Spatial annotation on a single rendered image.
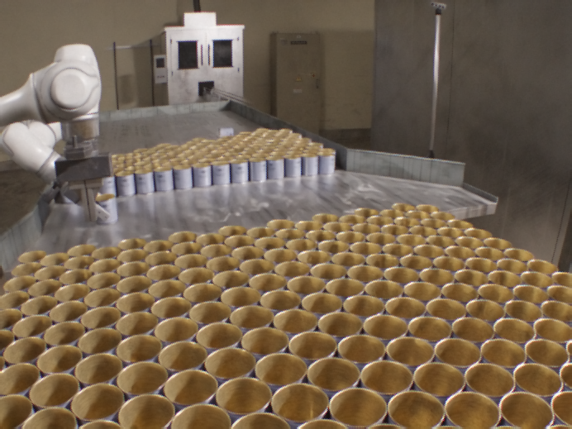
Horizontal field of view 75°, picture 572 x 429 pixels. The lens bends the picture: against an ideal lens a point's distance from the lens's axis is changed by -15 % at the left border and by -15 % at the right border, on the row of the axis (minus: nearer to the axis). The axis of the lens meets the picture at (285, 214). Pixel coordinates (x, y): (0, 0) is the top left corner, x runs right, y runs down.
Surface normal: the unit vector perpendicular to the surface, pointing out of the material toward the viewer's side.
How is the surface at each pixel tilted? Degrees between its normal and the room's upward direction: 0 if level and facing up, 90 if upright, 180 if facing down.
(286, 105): 90
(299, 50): 90
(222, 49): 90
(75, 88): 86
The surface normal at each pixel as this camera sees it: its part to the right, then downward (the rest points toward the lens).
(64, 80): 0.57, 0.29
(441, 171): -0.43, 0.32
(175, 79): 0.34, 0.33
